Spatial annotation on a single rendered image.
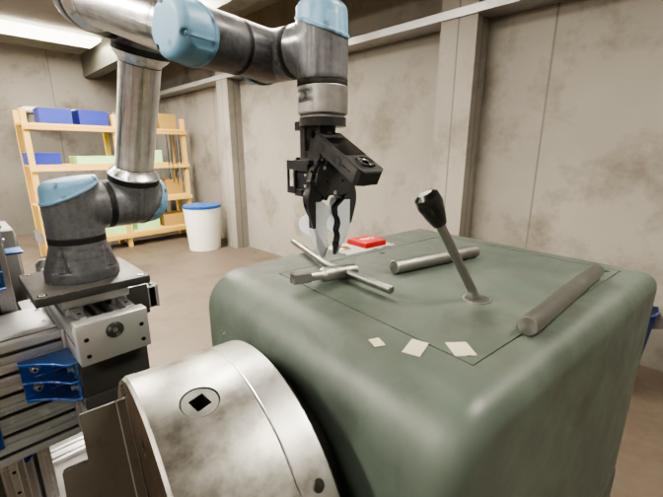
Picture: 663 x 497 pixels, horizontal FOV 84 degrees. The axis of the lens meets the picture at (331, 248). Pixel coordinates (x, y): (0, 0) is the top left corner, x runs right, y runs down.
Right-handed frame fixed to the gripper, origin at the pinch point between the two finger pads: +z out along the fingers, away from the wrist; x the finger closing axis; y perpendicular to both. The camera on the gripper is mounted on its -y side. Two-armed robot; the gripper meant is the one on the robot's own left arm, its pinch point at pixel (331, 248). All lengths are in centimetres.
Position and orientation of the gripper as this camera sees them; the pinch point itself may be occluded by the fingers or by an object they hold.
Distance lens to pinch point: 59.3
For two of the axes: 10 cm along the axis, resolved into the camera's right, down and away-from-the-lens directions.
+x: -7.8, 1.6, -6.1
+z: 0.0, 9.7, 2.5
